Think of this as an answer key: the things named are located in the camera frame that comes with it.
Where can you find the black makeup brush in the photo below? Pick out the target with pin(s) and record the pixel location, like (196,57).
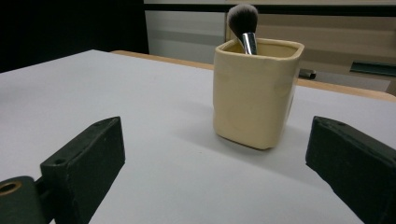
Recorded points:
(244,21)

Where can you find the white board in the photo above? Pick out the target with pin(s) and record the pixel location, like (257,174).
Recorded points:
(140,124)

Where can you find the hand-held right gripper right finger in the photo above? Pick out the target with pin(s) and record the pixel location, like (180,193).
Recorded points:
(358,168)

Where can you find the wooden table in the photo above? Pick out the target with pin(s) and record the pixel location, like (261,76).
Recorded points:
(342,89)

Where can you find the light wooden desk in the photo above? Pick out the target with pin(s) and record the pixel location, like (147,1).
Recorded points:
(342,40)

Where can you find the white cabinet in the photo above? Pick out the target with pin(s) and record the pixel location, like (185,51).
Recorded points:
(183,37)

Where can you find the beige square cup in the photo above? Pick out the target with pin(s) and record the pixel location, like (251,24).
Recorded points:
(252,99)

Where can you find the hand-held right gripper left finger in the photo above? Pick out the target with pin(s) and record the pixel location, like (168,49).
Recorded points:
(81,174)

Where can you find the black item under desk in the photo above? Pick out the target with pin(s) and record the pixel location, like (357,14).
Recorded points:
(307,74)

